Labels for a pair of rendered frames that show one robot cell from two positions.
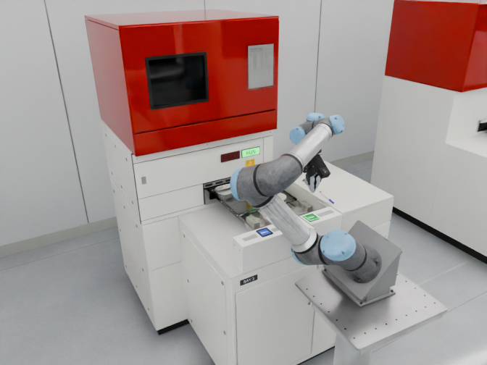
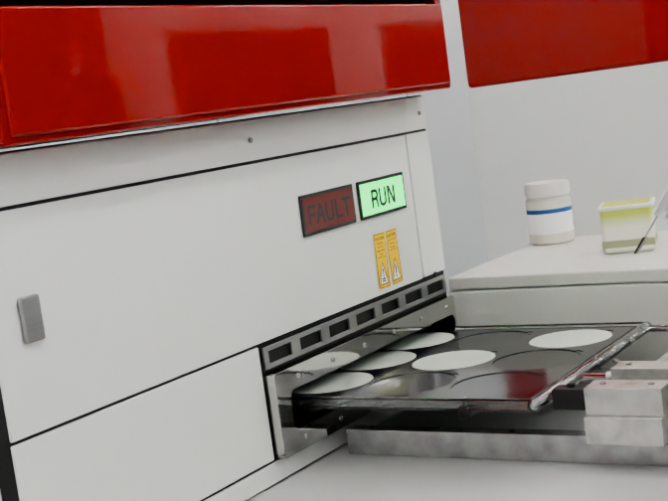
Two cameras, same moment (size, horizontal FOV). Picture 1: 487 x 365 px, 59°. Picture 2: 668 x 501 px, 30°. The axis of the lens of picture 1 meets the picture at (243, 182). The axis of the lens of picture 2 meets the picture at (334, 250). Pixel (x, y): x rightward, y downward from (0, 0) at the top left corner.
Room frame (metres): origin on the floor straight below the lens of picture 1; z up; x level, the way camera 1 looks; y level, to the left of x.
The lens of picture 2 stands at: (0.89, 0.77, 1.22)
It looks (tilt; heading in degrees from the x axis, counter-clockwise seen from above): 6 degrees down; 332
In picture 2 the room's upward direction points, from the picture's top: 8 degrees counter-clockwise
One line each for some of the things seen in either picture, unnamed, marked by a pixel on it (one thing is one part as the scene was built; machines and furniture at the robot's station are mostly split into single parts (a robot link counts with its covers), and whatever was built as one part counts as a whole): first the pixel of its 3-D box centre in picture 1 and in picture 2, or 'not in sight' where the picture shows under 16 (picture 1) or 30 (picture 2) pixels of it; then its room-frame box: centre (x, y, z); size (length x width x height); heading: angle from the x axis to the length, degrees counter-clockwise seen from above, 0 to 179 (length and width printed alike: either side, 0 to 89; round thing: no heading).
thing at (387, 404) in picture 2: (222, 202); (381, 403); (2.04, 0.12, 0.90); 0.37 x 0.01 x 0.01; 29
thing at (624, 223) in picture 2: not in sight; (628, 225); (2.23, -0.42, 1.00); 0.07 x 0.07 x 0.07; 44
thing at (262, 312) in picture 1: (281, 280); not in sight; (1.98, -0.21, 0.41); 0.97 x 0.64 x 0.82; 119
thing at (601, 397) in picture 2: (253, 221); (628, 397); (1.83, -0.04, 0.89); 0.08 x 0.03 x 0.03; 29
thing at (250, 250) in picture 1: (288, 237); not in sight; (1.69, -0.21, 0.89); 0.55 x 0.09 x 0.14; 119
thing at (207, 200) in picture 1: (239, 187); (374, 367); (2.21, 0.02, 0.89); 0.44 x 0.02 x 0.10; 119
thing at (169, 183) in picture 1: (209, 174); (269, 297); (2.14, 0.19, 1.02); 0.82 x 0.03 x 0.40; 119
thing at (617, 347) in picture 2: (267, 207); (596, 362); (1.97, -0.13, 0.90); 0.38 x 0.01 x 0.01; 119
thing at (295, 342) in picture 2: (238, 177); (364, 316); (2.22, 0.03, 0.96); 0.44 x 0.01 x 0.02; 119
